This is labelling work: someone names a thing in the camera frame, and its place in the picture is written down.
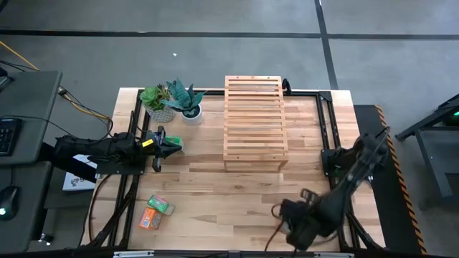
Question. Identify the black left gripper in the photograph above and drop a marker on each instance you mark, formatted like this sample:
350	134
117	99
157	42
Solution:
157	148

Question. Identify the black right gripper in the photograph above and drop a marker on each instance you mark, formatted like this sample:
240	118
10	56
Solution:
305	229

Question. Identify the orange cereal box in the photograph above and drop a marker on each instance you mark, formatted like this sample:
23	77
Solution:
147	219

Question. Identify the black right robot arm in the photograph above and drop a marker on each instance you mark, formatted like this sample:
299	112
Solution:
340	193

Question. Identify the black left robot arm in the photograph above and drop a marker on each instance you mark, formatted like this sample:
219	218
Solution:
107	147

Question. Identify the wooden slatted shelf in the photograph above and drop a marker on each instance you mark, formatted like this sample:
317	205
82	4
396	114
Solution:
255	118

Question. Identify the snake plant in white pot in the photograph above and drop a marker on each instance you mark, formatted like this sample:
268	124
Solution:
191	116

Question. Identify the succulent in patterned white pot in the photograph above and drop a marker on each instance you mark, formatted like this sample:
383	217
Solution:
153	97

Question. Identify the black hazard-striped floor mat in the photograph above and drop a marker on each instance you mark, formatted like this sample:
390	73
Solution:
387	215

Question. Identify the white printed cardboard box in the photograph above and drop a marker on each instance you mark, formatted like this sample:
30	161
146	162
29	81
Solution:
77	182

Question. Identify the black table clamp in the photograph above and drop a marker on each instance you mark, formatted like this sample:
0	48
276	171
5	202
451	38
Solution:
286	86

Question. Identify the black metal stand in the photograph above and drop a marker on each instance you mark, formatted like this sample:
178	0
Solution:
430	161

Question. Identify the grey desk top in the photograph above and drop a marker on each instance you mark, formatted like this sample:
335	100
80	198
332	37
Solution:
28	215
32	100

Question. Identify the small metal caster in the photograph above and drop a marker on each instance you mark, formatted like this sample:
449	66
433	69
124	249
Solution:
46	238

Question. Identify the black keyboard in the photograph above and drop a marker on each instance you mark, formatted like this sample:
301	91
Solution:
9	136

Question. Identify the black computer mouse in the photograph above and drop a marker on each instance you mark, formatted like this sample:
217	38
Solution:
9	200

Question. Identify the silver metal bracket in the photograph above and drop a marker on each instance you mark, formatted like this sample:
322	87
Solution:
333	255
132	254

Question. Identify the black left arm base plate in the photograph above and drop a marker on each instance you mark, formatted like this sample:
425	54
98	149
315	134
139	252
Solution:
118	168

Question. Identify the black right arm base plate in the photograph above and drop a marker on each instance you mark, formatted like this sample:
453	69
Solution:
327	157

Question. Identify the black aluminium table frame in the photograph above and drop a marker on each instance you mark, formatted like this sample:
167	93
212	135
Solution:
305	94

